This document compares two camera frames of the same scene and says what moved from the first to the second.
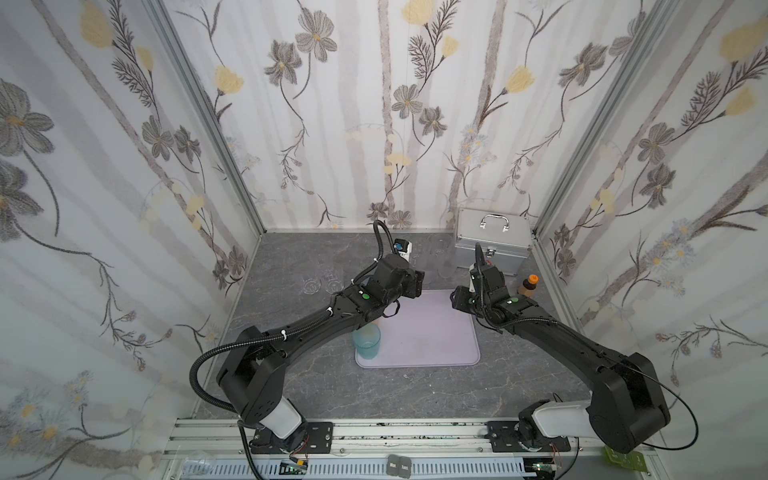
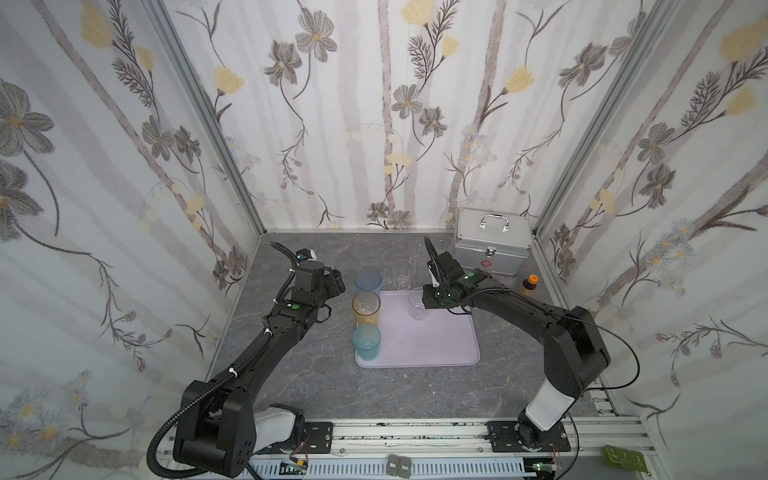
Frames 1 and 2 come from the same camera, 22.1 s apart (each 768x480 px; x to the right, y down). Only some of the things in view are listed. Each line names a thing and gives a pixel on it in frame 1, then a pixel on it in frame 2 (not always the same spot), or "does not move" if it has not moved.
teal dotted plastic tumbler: x=366 y=340 does not move
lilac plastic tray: x=429 y=330 does not move
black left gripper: x=414 y=283 -> x=332 y=282
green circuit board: x=634 y=459 does not move
